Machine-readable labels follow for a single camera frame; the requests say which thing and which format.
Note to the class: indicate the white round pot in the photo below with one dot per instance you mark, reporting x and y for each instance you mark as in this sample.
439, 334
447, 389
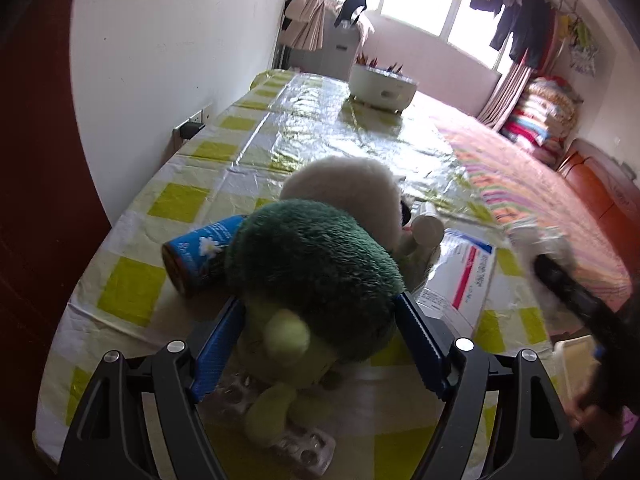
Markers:
380, 91

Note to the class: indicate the silver blister pack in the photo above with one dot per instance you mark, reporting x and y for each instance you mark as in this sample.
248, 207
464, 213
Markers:
307, 452

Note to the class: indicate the reddish sticks bundle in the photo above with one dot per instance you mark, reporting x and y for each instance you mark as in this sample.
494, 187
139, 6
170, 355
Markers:
382, 66

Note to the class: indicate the stack of folded quilts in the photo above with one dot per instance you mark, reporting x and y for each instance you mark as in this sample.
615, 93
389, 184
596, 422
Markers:
542, 120

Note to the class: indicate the black plug-in charger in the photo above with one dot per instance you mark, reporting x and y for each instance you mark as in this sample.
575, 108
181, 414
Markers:
192, 130

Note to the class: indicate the blue printed can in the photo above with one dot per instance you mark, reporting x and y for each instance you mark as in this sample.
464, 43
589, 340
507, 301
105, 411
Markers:
197, 255

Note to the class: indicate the white box with red stripe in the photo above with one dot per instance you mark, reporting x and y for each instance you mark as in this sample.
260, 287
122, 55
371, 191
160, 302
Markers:
465, 280

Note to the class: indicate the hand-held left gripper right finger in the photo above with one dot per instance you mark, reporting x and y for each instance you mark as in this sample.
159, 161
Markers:
420, 347

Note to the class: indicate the hanging clip rack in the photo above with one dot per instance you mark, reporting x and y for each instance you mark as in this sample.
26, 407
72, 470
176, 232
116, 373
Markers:
582, 45

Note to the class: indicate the dark red wooden door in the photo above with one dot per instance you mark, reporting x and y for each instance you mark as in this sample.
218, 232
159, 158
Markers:
40, 185

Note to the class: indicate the striped pink curtain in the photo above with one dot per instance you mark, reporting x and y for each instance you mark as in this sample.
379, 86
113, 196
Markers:
507, 97

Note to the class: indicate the wooden headboard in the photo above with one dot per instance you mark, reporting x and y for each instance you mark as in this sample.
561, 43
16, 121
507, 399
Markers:
600, 185

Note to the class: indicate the bright window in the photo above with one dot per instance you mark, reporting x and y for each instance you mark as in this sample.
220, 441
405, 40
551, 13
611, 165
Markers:
415, 2

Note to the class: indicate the small white bottle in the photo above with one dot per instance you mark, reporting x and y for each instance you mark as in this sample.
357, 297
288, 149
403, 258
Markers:
427, 227

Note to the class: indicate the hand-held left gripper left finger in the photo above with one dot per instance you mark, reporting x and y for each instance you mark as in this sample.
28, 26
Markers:
220, 352

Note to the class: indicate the white standing appliance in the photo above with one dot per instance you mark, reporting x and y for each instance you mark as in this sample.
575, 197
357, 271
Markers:
340, 47

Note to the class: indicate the row of hanging clothes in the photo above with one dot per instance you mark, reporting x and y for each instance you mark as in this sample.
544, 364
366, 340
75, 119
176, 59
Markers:
515, 15

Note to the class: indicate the grey-white fluffy plush toy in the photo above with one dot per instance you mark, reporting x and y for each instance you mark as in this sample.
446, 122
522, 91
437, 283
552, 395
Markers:
345, 185

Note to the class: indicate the green broccoli plush toy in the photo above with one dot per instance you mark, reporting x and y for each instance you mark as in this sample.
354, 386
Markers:
310, 270

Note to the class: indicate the white plastic wrap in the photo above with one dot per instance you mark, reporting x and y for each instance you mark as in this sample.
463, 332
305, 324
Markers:
537, 245

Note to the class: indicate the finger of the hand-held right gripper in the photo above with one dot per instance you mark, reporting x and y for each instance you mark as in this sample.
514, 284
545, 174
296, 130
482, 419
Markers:
565, 280

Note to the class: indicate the grey wall socket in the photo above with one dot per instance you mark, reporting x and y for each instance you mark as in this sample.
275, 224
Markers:
200, 117

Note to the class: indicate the beige curtain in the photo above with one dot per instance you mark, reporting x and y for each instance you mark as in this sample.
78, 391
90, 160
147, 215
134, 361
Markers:
310, 10

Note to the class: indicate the white rectangular container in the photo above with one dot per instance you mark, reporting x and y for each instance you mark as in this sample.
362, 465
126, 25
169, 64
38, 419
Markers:
575, 367

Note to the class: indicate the striped bed sheet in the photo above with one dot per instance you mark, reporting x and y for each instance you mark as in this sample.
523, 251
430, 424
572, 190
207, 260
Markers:
530, 185

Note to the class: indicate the yellow checked plastic tablecloth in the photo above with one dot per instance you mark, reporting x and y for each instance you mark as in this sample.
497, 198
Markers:
320, 130

